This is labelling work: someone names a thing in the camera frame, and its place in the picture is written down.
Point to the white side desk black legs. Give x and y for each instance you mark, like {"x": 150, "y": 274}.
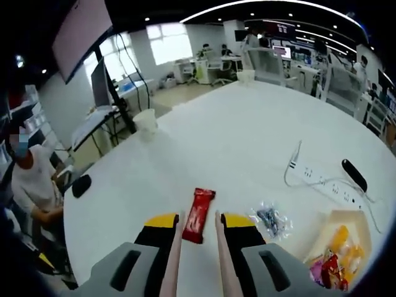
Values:
{"x": 92, "y": 122}

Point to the plain white paper cup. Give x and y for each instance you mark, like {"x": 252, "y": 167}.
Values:
{"x": 246, "y": 77}

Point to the black computer mouse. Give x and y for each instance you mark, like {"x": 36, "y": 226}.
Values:
{"x": 81, "y": 186}

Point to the pink screen desk monitor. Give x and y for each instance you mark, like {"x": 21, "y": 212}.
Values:
{"x": 283, "y": 52}

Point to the cream hexagonal container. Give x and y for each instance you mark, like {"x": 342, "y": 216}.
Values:
{"x": 352, "y": 218}

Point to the round ceiling spotlights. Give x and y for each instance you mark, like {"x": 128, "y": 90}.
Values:
{"x": 147, "y": 19}

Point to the white power strip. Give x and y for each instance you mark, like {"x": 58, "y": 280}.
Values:
{"x": 328, "y": 185}

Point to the small red food packet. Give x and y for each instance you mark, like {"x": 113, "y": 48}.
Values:
{"x": 332, "y": 269}

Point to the purple food packet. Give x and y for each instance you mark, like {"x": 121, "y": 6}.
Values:
{"x": 316, "y": 270}

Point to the large display screen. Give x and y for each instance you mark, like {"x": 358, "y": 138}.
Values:
{"x": 80, "y": 34}

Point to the long red food packet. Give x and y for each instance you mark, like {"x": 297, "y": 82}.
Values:
{"x": 198, "y": 216}

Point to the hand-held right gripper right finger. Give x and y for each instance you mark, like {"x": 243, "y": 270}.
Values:
{"x": 244, "y": 236}

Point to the purple wall video display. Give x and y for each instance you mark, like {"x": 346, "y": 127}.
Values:
{"x": 280, "y": 29}

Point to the small computer screen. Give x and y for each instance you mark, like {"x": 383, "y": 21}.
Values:
{"x": 101, "y": 83}

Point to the black display stand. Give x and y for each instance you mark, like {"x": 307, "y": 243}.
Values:
{"x": 131, "y": 125}

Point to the printed paper cup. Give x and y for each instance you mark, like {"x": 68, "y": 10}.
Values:
{"x": 146, "y": 123}

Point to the white mesh office chair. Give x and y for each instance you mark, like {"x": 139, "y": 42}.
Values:
{"x": 213, "y": 62}
{"x": 377, "y": 117}
{"x": 343, "y": 86}
{"x": 266, "y": 65}

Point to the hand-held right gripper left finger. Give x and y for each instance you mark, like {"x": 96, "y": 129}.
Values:
{"x": 154, "y": 236}

